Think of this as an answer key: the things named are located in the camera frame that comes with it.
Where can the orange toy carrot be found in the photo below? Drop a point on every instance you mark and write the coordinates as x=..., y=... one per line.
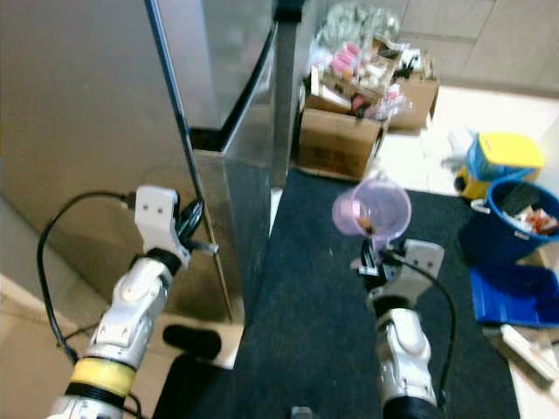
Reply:
x=367, y=225

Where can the purple plastic measuring cup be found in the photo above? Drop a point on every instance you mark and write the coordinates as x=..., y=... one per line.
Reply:
x=380, y=205

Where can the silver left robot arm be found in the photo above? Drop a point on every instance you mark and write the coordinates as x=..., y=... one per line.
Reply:
x=140, y=305

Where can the stainless steel fridge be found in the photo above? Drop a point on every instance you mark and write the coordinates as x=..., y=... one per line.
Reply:
x=96, y=87

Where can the black robot foot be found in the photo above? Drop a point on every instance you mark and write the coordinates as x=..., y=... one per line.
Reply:
x=192, y=340

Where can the blue bucket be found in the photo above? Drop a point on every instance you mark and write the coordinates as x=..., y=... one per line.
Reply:
x=498, y=240

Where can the large cardboard box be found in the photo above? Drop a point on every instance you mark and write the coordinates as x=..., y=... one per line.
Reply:
x=336, y=144

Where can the white plastic bag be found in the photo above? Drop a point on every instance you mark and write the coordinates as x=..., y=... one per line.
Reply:
x=460, y=148

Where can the small cardboard box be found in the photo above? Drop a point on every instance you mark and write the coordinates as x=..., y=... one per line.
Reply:
x=419, y=100

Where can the yellow blue toy container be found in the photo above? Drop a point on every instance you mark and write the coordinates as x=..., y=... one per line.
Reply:
x=511, y=150

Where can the pink cup stack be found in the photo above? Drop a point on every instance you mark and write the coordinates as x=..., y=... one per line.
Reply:
x=342, y=61

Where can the grey green bag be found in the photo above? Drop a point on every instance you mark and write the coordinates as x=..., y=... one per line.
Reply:
x=358, y=22

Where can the grey kitchen cabinets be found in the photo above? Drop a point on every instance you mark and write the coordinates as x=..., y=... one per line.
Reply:
x=489, y=35

